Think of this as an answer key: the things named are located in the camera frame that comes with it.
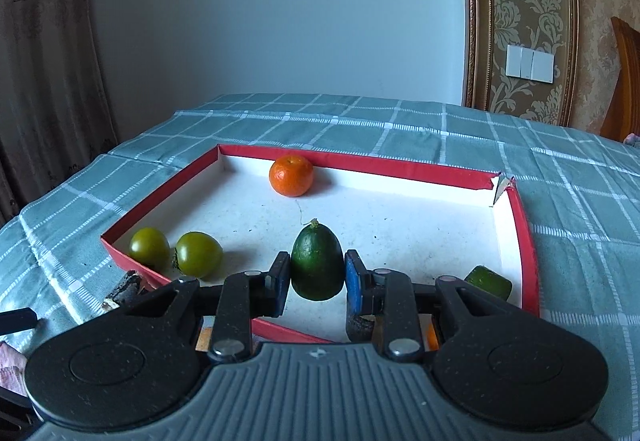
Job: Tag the green cucumber piece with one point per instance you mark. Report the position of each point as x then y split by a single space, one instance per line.
489 282

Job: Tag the gold wall frame moulding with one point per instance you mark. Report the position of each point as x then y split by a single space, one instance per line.
475 21

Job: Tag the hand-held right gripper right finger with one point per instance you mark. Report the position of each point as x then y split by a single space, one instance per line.
353 286

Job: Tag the pink patterned cloth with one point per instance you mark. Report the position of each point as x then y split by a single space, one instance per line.
11 363

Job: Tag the dark rough lump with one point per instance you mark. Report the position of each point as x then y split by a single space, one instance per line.
125 288
361 330

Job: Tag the small orange object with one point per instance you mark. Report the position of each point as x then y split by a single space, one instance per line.
433 336

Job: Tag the orange mandarin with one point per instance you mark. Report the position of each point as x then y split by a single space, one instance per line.
291 176

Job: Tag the beige patterned curtain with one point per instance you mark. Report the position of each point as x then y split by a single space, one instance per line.
45 71

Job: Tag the green checked tablecloth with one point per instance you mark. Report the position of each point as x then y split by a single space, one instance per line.
575 246

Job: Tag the red shallow cardboard box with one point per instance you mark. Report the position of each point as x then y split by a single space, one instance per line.
400 231

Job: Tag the white wall switch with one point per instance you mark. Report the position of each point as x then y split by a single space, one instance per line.
530 63

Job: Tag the wooden bed headboard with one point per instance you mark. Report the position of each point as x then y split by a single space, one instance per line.
625 86

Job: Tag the dark green avocado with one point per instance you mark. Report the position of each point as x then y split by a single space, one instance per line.
317 261

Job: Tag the green tomato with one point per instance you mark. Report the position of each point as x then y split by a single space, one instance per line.
149 248
199 255

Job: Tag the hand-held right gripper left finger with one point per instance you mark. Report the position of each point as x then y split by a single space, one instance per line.
281 281

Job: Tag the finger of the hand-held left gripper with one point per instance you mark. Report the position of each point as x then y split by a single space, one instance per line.
17 321

